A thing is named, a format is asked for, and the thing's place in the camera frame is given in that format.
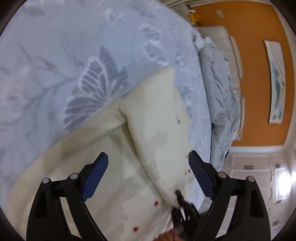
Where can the blue butterfly bedspread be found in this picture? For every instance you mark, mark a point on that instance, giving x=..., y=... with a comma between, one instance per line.
x=62, y=62

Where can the cream knit sweater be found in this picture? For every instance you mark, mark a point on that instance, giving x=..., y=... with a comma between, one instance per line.
x=145, y=137

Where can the grey crumpled quilt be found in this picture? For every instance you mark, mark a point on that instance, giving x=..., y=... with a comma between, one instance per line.
x=224, y=106

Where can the white panelled wardrobe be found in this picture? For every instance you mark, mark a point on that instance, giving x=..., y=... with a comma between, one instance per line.
x=274, y=177

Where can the person's right hand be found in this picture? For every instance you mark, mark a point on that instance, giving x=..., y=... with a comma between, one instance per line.
x=169, y=236

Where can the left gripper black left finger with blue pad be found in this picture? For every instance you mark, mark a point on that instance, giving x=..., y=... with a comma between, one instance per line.
x=47, y=220

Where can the beige padded headboard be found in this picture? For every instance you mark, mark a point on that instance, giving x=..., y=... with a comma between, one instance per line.
x=220, y=36

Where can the framed wall picture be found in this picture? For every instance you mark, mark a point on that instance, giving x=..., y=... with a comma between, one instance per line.
x=278, y=81

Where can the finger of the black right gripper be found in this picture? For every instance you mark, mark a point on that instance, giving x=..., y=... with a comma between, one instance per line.
x=186, y=219

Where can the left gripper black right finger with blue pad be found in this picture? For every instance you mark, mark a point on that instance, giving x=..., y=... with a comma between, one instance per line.
x=249, y=219

